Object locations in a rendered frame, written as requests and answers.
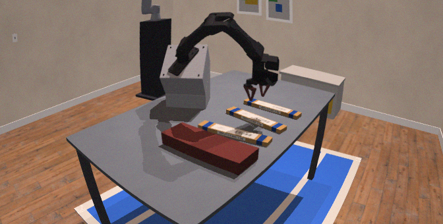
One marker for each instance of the white electrode pack with blue and orange bands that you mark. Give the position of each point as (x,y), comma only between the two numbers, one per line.
(236,133)

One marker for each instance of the white welding electrode pack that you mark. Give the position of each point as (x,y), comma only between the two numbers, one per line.
(256,119)

